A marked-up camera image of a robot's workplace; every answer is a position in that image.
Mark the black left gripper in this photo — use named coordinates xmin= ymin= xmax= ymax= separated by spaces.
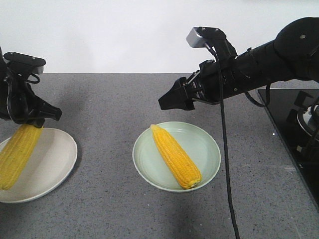
xmin=2 ymin=66 xmax=62 ymax=128

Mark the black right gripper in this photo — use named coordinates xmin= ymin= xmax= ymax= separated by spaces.
xmin=158 ymin=60 xmax=221 ymax=111

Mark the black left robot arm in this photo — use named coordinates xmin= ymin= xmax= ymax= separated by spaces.
xmin=0 ymin=52 xmax=62 ymax=128

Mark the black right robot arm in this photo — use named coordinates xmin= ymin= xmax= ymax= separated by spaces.
xmin=159 ymin=17 xmax=319 ymax=111

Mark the black glass gas hob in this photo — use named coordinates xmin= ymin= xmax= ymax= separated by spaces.
xmin=266 ymin=88 xmax=319 ymax=207

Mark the steel gas burner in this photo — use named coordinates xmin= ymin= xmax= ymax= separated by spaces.
xmin=297 ymin=105 xmax=319 ymax=137

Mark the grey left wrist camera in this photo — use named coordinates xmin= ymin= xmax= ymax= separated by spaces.
xmin=3 ymin=52 xmax=46 ymax=75

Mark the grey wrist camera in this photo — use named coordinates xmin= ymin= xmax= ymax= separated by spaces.
xmin=3 ymin=52 xmax=46 ymax=75
xmin=186 ymin=27 xmax=237 ymax=61

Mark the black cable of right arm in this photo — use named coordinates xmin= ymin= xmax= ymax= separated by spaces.
xmin=204 ymin=42 xmax=241 ymax=239

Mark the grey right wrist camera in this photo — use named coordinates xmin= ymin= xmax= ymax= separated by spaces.
xmin=186 ymin=27 xmax=237 ymax=61

